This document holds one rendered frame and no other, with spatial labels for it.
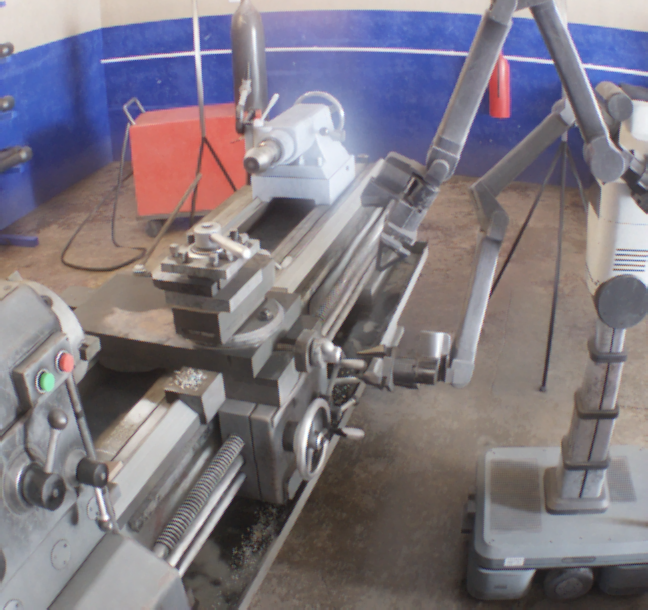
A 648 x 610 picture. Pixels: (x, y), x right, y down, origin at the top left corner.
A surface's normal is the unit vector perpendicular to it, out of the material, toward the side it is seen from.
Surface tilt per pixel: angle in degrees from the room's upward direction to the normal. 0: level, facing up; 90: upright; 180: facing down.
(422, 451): 0
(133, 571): 32
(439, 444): 0
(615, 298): 90
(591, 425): 90
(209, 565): 0
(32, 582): 90
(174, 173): 90
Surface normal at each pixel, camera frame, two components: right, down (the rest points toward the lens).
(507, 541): -0.05, -0.90
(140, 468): 0.51, -0.68
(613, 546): -0.16, -0.33
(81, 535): 0.95, 0.10
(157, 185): 0.02, 0.44
